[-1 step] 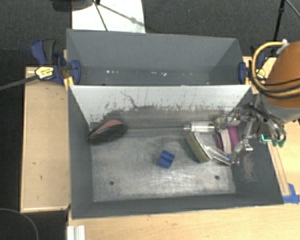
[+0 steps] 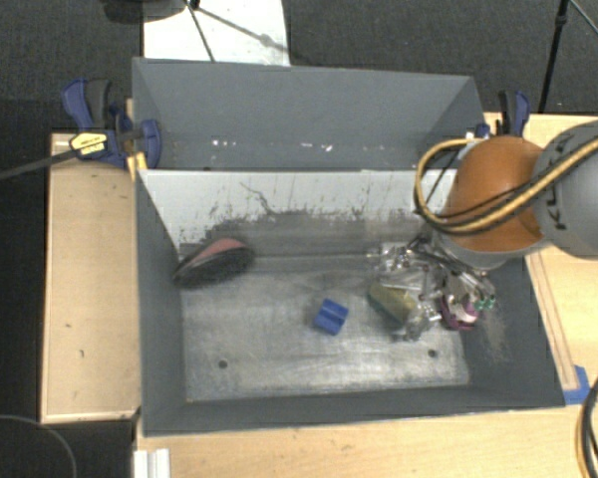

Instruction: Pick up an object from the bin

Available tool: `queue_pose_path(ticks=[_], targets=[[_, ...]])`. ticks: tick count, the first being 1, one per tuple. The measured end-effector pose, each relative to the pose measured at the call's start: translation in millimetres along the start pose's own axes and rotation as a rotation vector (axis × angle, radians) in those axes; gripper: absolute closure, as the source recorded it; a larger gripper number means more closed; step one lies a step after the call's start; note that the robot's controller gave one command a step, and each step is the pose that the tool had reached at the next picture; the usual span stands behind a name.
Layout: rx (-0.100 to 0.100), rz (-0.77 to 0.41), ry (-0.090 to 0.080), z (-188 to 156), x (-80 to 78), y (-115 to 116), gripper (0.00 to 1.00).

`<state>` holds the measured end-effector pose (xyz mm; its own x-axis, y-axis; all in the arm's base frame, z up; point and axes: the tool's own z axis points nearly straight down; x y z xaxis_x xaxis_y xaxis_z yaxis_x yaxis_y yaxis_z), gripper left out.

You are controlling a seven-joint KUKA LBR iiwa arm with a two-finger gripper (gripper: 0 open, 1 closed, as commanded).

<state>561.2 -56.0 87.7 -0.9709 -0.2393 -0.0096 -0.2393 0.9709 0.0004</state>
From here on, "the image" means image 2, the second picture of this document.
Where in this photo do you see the blue ridged block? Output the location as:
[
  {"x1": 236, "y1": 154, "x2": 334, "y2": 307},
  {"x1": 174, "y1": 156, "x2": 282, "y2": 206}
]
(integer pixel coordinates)
[{"x1": 312, "y1": 297, "x2": 351, "y2": 337}]

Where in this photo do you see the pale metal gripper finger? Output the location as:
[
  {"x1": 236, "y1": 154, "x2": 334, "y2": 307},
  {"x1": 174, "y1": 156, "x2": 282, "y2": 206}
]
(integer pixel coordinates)
[
  {"x1": 391, "y1": 305, "x2": 441, "y2": 343},
  {"x1": 372, "y1": 243, "x2": 429, "y2": 284}
]

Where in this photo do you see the pale wood board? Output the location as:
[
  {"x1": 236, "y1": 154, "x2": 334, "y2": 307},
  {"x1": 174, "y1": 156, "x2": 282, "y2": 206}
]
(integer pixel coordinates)
[{"x1": 39, "y1": 131, "x2": 144, "y2": 425}]

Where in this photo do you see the grey metal bin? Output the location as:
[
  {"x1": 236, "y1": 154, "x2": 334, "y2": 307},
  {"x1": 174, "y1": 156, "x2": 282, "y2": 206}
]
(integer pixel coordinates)
[{"x1": 131, "y1": 56, "x2": 567, "y2": 438}]

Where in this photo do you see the red and black oval disc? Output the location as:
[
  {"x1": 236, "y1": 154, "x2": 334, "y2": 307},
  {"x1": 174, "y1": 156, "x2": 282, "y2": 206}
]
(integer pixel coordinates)
[{"x1": 171, "y1": 236, "x2": 256, "y2": 290}]

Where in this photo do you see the purple and white small object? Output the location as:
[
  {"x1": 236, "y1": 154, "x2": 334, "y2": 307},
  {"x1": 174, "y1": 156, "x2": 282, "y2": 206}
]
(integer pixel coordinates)
[{"x1": 440, "y1": 294, "x2": 480, "y2": 334}]

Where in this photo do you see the yellow and green sponge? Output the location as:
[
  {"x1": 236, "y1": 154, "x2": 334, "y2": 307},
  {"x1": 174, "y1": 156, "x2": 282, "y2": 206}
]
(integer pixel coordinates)
[{"x1": 368, "y1": 280, "x2": 419, "y2": 324}]

